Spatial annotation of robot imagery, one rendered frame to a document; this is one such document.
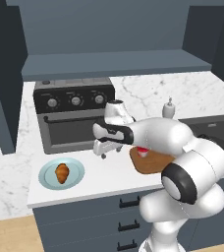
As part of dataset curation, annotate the pale blue plate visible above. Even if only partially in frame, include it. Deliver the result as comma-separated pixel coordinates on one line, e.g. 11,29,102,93
37,157,85,191

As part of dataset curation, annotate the white soap dispenser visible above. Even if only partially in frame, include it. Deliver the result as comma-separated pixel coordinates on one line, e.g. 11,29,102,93
162,95,178,120

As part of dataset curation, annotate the silver toaster oven knob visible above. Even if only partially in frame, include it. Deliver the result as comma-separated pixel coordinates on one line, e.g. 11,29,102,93
46,97,59,110
70,94,83,107
93,93,106,105

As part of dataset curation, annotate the wooden cutting board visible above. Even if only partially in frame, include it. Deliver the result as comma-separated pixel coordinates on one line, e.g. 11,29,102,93
129,147,178,176

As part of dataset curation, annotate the black toaster oven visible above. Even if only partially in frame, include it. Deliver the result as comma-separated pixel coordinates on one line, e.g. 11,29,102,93
32,77,117,156

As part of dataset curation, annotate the black drawer handle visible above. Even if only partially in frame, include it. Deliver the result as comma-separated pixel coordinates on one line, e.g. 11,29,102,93
116,239,139,252
117,219,140,232
118,195,141,210

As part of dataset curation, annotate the toaster oven door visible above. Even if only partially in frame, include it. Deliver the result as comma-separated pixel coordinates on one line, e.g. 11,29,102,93
37,109,109,155

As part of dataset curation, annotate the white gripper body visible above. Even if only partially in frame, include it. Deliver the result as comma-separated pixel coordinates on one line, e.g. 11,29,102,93
92,139,125,158

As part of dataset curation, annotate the grey base cabinet door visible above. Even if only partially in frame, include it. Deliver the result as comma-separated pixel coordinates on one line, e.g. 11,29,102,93
186,176,224,252

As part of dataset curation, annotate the dark grey sink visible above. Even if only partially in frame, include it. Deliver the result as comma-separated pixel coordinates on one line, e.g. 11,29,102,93
178,114,224,143

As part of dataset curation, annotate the grey drawer front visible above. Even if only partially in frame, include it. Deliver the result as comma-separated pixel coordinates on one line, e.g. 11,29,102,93
42,233,154,252
37,212,157,245
32,188,166,228

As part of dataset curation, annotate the black toaster oven door handle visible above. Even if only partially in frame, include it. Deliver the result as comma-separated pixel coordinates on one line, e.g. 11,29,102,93
42,114,106,125

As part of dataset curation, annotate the grey open wall cabinet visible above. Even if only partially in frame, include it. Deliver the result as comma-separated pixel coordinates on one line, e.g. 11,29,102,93
5,0,224,82

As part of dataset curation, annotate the brown croissant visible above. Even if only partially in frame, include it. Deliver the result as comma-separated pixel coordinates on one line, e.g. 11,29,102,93
54,162,70,185

